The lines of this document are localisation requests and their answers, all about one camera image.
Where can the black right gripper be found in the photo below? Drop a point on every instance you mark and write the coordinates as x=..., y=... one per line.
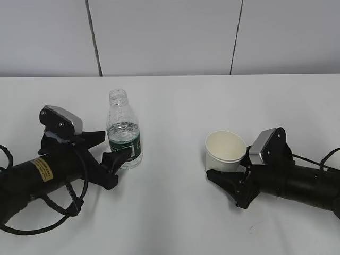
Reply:
x=243, y=187

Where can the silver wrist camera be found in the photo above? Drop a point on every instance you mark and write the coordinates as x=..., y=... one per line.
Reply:
x=60, y=122
x=268, y=146

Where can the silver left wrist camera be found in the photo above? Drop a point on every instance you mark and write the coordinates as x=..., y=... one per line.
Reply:
x=60, y=122

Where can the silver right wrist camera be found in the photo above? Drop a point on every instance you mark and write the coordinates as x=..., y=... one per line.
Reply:
x=268, y=146

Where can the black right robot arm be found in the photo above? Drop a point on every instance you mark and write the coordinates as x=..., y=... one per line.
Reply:
x=318, y=187

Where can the clear water bottle green label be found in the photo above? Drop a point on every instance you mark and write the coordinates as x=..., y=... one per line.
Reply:
x=123, y=129

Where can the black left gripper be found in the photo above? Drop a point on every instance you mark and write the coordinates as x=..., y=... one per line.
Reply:
x=103, y=174

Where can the white paper cup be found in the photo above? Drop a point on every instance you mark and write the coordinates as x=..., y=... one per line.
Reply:
x=224, y=151

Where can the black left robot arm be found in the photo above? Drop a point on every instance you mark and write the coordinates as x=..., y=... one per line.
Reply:
x=60, y=163

